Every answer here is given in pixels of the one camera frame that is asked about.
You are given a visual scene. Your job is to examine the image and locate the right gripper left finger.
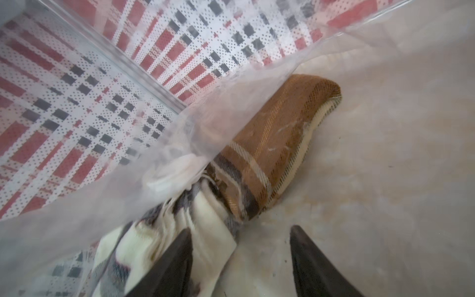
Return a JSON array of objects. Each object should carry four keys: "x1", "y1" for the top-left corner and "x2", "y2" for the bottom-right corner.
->
[{"x1": 127, "y1": 228, "x2": 193, "y2": 297}]

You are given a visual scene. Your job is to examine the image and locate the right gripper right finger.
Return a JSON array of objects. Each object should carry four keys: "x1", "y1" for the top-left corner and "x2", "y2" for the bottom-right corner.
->
[{"x1": 289, "y1": 225, "x2": 363, "y2": 297}]

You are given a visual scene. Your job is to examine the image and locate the clear plastic vacuum bag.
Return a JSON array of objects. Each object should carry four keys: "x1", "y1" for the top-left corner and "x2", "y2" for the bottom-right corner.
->
[{"x1": 1, "y1": 1, "x2": 475, "y2": 297}]

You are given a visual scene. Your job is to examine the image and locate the cream grey plaid scarf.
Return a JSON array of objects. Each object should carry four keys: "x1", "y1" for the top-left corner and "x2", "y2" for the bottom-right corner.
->
[{"x1": 87, "y1": 175, "x2": 239, "y2": 297}]

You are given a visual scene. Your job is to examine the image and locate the brown plaid scarf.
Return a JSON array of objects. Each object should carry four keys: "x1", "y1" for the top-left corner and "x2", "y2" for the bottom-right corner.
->
[{"x1": 209, "y1": 74, "x2": 342, "y2": 222}]

